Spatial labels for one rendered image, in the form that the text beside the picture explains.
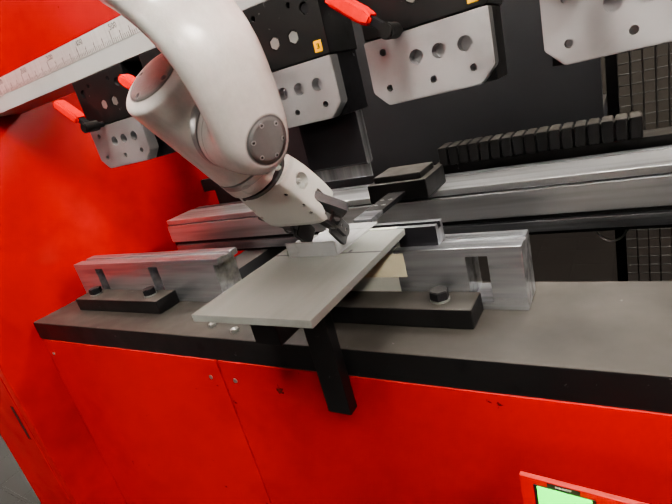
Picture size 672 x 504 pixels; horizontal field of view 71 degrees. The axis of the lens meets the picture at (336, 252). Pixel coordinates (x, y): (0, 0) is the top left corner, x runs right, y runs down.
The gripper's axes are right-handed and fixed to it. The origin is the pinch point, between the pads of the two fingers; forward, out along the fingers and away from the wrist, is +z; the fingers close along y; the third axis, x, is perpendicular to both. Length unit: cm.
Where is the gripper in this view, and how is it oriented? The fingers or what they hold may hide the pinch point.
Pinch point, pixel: (322, 231)
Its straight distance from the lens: 68.8
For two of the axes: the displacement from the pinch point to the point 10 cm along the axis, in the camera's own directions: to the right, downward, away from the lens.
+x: -2.1, 9.0, -3.9
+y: -8.4, 0.4, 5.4
